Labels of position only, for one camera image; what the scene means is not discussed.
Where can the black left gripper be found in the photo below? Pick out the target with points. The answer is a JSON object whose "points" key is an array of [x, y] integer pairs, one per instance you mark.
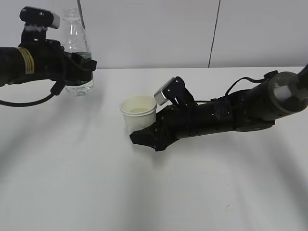
{"points": [[45, 59]]}

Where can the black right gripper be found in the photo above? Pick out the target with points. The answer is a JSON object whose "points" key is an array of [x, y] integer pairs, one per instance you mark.
{"points": [[188, 118]]}

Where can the clear water bottle green label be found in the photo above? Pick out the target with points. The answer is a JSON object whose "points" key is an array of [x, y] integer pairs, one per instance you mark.
{"points": [[74, 40]]}

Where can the white paper cup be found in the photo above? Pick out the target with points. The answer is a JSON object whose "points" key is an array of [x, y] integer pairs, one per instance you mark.
{"points": [[138, 112]]}

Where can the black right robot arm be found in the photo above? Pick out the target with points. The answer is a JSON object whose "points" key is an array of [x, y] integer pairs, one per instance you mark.
{"points": [[276, 95]]}

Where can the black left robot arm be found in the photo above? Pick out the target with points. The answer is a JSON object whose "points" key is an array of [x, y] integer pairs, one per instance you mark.
{"points": [[11, 63]]}

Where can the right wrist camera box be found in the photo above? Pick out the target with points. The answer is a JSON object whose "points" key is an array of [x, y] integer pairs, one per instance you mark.
{"points": [[174, 91]]}

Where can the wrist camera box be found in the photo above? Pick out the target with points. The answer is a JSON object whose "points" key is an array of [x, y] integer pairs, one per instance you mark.
{"points": [[174, 91], [39, 17]]}

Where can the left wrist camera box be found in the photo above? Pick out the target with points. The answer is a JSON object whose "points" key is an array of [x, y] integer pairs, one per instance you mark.
{"points": [[39, 17]]}

